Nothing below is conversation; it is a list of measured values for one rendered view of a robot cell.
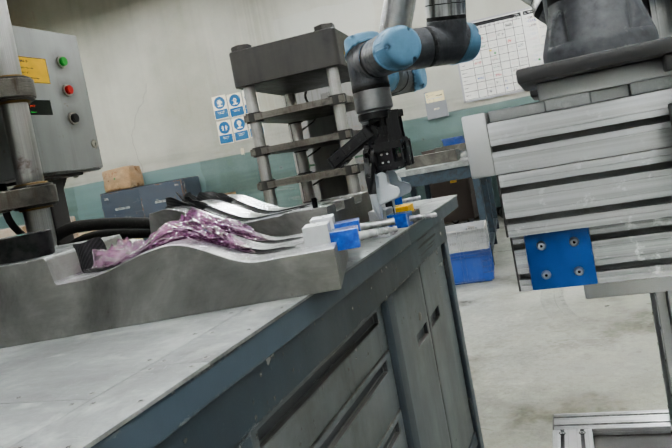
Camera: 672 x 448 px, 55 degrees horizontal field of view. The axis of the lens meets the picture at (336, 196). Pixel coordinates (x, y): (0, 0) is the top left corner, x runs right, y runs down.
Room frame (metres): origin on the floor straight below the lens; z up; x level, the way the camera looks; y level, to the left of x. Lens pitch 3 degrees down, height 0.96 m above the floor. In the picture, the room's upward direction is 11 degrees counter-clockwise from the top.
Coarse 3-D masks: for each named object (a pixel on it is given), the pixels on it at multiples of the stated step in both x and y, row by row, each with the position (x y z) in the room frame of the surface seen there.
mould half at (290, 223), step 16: (176, 208) 1.25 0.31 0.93; (224, 208) 1.32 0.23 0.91; (240, 208) 1.35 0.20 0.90; (272, 208) 1.42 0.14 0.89; (304, 208) 1.18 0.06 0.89; (320, 208) 1.13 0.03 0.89; (352, 208) 1.25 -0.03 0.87; (368, 208) 1.34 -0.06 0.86; (160, 224) 1.25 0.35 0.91; (256, 224) 1.18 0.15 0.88; (272, 224) 1.16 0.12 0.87; (288, 224) 1.15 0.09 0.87; (304, 224) 1.14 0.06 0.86
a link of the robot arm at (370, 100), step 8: (376, 88) 1.23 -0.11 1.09; (384, 88) 1.24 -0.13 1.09; (360, 96) 1.24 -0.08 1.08; (368, 96) 1.24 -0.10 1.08; (376, 96) 1.23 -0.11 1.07; (384, 96) 1.24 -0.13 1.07; (360, 104) 1.25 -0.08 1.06; (368, 104) 1.24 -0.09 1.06; (376, 104) 1.23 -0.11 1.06; (384, 104) 1.24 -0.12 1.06; (392, 104) 1.26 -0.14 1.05; (360, 112) 1.25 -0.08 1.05; (368, 112) 1.24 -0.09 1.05
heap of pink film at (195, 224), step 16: (192, 208) 1.04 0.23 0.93; (176, 224) 0.91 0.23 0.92; (192, 224) 0.91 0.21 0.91; (208, 224) 1.00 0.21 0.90; (224, 224) 1.00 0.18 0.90; (240, 224) 1.02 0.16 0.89; (128, 240) 0.95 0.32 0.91; (144, 240) 0.94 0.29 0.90; (160, 240) 0.91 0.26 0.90; (176, 240) 0.89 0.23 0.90; (208, 240) 0.89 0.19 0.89; (224, 240) 0.90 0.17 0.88; (96, 256) 0.95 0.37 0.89; (112, 256) 0.91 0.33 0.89; (128, 256) 0.90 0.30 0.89
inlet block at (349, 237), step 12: (312, 228) 0.88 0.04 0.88; (324, 228) 0.88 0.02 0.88; (336, 228) 0.92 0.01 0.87; (348, 228) 0.89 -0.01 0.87; (384, 228) 0.90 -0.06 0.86; (396, 228) 0.90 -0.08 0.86; (312, 240) 0.88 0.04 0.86; (324, 240) 0.88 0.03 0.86; (336, 240) 0.89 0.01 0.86; (348, 240) 0.88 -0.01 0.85; (360, 240) 0.91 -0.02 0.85
